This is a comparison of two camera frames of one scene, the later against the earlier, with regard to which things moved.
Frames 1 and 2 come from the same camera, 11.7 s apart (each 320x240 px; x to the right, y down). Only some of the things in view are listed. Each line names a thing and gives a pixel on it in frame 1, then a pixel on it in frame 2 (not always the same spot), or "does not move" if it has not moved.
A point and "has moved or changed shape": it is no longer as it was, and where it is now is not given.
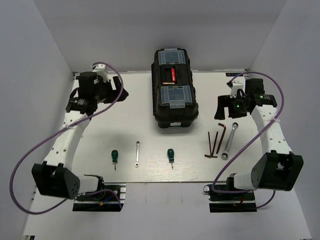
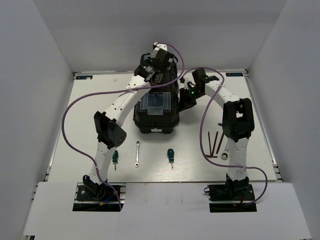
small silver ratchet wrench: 137,164 does not move
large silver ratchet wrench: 224,155 does not move
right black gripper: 223,101 → 184,102
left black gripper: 114,94 → 150,60
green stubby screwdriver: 114,156 does not move
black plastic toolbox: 174,98 has moved or changed shape
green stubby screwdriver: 170,153 does not move
